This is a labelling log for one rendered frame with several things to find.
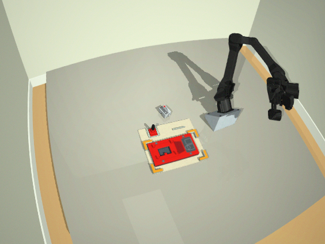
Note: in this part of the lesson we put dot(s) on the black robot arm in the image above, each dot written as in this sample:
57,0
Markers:
226,86

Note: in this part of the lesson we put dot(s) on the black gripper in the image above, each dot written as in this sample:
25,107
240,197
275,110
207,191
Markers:
273,89

